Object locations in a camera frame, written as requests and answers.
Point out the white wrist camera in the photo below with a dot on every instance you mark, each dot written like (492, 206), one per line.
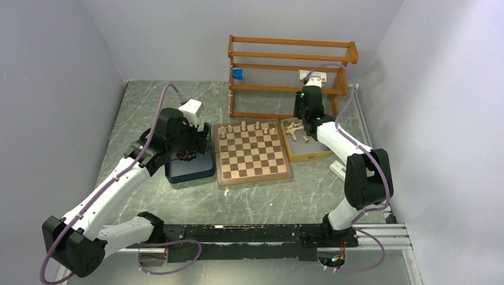
(314, 81)
(192, 110)

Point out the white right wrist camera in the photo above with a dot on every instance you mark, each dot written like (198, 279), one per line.
(314, 81)

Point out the white chess knight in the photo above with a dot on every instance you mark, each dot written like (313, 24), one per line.
(293, 127)

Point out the white flat device on table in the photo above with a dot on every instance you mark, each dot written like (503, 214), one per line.
(338, 169)

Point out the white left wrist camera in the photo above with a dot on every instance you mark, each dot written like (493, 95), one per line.
(192, 110)

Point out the blue box on shelf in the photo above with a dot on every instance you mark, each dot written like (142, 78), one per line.
(237, 74)

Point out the pile of brown chess pieces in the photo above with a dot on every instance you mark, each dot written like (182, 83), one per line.
(185, 155)

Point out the dark blue tray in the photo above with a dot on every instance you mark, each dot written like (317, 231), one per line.
(203, 166)

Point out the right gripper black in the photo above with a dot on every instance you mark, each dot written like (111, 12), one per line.
(296, 102)

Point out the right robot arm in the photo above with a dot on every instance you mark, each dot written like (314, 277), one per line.
(368, 181)

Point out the white red box on shelf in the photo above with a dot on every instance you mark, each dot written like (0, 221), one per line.
(305, 73)

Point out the wooden chessboard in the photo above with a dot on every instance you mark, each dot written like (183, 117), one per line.
(246, 157)

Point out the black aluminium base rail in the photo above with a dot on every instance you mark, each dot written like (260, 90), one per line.
(303, 242)

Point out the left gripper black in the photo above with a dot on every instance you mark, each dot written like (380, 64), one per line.
(199, 143)

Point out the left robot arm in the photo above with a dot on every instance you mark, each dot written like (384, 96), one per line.
(79, 241)

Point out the orange wooden shelf rack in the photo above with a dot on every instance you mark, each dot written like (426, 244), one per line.
(272, 65)

